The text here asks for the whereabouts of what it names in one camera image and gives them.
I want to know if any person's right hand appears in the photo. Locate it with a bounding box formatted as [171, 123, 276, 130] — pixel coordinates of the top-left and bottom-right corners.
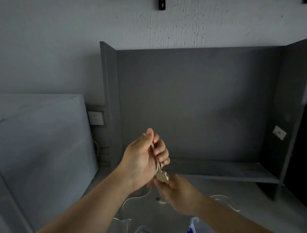
[153, 174, 208, 216]

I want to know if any person's left hand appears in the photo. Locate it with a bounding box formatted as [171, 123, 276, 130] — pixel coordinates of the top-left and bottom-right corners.
[117, 128, 171, 192]

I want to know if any white charging cable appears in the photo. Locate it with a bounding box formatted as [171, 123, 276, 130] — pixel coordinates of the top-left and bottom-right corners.
[113, 133, 240, 228]

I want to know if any beige charger plug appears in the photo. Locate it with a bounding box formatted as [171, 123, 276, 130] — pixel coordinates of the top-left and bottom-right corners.
[156, 170, 171, 184]

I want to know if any person's left forearm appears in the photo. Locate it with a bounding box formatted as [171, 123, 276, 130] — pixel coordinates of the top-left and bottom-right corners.
[36, 168, 135, 233]

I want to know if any person's right forearm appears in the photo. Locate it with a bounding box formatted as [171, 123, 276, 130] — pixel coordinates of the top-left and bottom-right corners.
[195, 195, 274, 233]

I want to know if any grey desk shelf unit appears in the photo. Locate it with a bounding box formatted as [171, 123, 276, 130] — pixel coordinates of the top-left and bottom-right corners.
[99, 38, 307, 202]

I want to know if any large grey slab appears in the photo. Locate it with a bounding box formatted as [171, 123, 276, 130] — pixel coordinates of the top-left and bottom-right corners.
[0, 94, 99, 233]

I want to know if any white label sticker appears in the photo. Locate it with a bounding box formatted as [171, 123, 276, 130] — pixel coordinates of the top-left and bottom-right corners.
[272, 125, 287, 141]

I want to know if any white wall socket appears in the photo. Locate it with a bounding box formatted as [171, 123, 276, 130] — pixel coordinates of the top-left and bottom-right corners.
[87, 111, 105, 126]

